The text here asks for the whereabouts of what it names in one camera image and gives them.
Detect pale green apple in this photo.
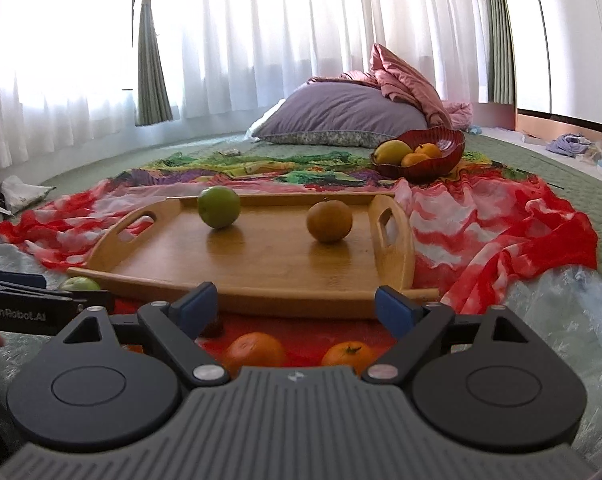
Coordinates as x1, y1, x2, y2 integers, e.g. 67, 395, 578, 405
61, 276, 102, 292

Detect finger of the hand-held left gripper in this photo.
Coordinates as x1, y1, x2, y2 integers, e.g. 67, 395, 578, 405
0, 269, 48, 291

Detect wooden tray with handles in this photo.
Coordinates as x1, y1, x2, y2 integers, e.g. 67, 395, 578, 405
68, 191, 439, 321

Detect wooden ledge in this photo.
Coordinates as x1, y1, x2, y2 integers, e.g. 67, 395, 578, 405
513, 107, 602, 148

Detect dark red bowl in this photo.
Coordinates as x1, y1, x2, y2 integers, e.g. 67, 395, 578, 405
370, 127, 466, 183

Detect lilac crumpled cloth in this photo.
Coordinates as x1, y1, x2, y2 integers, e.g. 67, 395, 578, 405
546, 133, 594, 158

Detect yellow mango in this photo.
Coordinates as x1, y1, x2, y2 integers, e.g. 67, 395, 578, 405
373, 140, 412, 166

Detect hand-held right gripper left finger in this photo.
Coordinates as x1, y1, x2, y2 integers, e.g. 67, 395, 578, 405
56, 282, 230, 388

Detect colourful printed cloth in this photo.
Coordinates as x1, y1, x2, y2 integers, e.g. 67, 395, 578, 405
96, 150, 486, 191

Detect pink quilt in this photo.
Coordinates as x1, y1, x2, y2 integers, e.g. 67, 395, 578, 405
308, 42, 474, 131

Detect large bright orange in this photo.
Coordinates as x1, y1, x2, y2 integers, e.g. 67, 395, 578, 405
222, 332, 286, 378

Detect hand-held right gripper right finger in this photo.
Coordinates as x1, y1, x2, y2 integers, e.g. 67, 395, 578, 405
361, 285, 536, 386

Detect red and white scarf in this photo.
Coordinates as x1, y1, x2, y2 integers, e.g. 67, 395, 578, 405
0, 167, 599, 361

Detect purple pillow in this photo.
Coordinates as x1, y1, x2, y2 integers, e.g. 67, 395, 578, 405
251, 80, 429, 148

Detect clear bubble wrap sheet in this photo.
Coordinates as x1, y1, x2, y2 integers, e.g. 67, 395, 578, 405
456, 265, 602, 441

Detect grey-green curtain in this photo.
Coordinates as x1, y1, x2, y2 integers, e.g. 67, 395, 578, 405
483, 0, 516, 106
133, 0, 174, 127

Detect brownish round orange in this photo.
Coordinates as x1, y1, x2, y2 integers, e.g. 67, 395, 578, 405
307, 199, 354, 245

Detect white sheer curtain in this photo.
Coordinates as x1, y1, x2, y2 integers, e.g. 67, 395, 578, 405
0, 0, 496, 171

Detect white crumpled cloth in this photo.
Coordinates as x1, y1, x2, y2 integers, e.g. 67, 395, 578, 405
0, 175, 56, 213

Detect tangerine with green stem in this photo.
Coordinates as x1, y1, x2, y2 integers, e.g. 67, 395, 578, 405
322, 341, 376, 372

